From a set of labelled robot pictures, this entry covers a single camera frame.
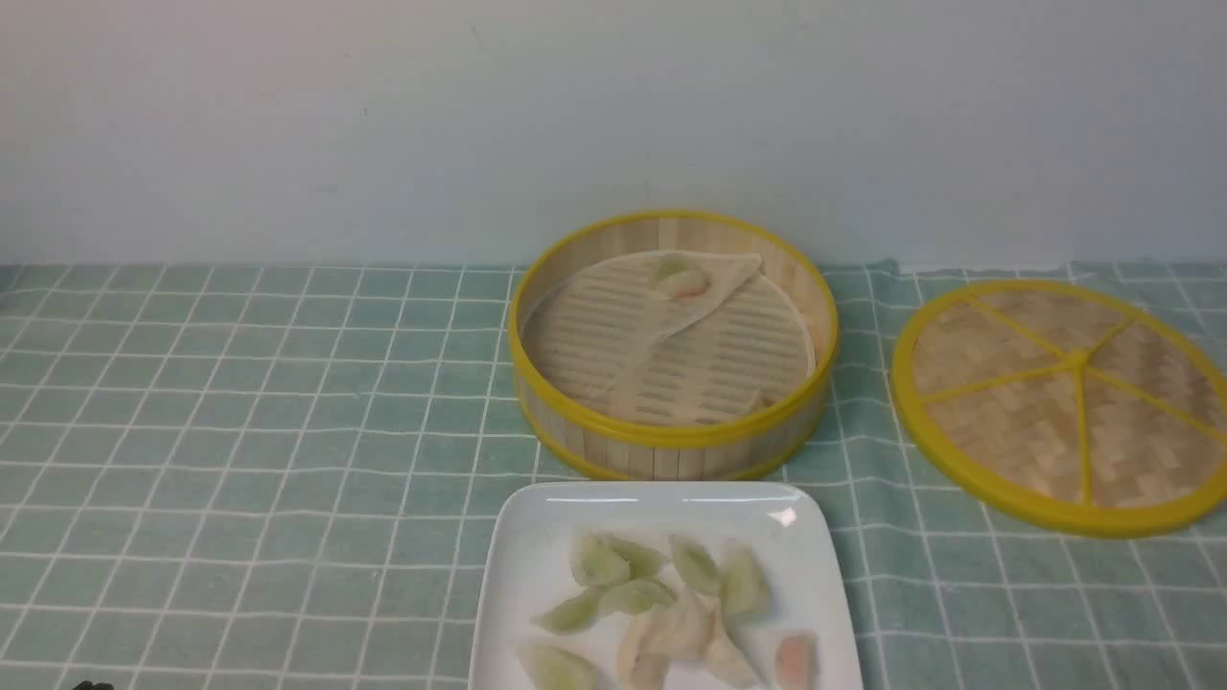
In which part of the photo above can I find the green pink dumpling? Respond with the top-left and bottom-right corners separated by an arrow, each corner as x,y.
650,254 -> 710,301

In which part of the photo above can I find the white square plate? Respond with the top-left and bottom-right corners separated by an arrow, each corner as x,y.
469,481 -> 865,689

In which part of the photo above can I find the white steamer liner cloth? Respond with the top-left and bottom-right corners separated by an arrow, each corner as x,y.
521,252 -> 825,426

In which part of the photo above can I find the yellow rimmed bamboo steamer basket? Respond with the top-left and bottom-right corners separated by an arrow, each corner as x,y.
508,209 -> 840,481

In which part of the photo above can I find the green dumpling top left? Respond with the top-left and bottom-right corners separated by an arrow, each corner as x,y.
569,533 -> 631,588

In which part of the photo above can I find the green dumpling top middle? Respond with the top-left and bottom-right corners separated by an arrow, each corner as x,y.
669,534 -> 721,597

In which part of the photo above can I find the green dumpling centre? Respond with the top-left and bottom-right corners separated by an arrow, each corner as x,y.
598,578 -> 676,616

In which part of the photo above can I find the green dumpling middle left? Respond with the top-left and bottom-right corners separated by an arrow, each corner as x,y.
531,586 -> 605,636

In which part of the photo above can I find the green dumpling top right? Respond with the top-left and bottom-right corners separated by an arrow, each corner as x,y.
720,544 -> 772,620

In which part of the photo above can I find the white dumpling centre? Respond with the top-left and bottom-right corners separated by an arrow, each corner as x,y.
639,588 -> 713,662

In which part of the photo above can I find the white dumpling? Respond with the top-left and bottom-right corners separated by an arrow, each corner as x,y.
639,588 -> 713,662
616,609 -> 670,690
703,609 -> 761,689

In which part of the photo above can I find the white dumpling lower left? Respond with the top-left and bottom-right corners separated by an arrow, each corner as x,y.
616,609 -> 670,690

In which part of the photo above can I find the green dumpling bottom left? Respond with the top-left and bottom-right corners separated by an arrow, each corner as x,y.
518,643 -> 602,689

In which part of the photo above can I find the white dumpling lower right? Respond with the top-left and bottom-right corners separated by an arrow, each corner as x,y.
703,609 -> 761,689

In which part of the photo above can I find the pink dumpling right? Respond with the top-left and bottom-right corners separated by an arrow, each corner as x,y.
773,632 -> 818,690

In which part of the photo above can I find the green checkered tablecloth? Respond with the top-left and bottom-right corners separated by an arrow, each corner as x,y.
1,262 -> 1226,689

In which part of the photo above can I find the yellow rimmed bamboo steamer lid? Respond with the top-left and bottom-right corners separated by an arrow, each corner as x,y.
890,279 -> 1226,539

